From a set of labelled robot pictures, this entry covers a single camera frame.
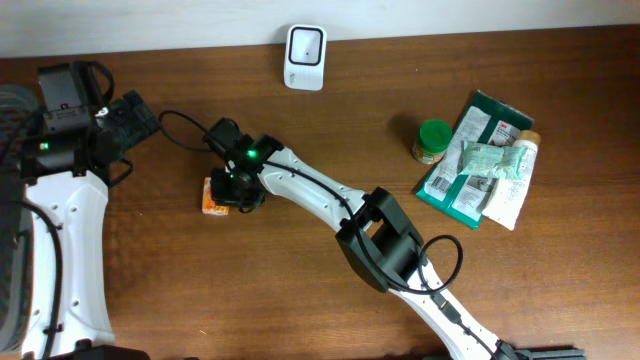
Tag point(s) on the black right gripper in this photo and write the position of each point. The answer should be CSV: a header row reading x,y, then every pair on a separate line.
x,y
248,193

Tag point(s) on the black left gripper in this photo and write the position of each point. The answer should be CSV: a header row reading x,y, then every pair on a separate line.
x,y
144,126

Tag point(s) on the orange tissue pack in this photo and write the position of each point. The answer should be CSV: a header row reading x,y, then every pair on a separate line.
x,y
209,206

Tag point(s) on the green lid jar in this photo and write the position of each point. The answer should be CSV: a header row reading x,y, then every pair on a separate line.
x,y
432,141

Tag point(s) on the dark green 3M package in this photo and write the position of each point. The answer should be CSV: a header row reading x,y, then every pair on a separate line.
x,y
462,197

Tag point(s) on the mint green wipes packet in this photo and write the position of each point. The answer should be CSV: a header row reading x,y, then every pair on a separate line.
x,y
492,162

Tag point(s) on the white tube with tan cap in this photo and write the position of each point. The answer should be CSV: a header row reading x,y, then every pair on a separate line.
x,y
508,196

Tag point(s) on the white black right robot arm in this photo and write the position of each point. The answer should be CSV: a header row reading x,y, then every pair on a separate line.
x,y
380,242

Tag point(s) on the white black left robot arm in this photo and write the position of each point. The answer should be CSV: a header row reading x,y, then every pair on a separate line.
x,y
68,172

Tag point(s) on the white barcode scanner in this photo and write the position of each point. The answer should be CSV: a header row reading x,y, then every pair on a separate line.
x,y
305,56

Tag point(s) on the grey plastic mesh basket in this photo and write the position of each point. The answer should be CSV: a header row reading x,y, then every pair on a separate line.
x,y
17,104

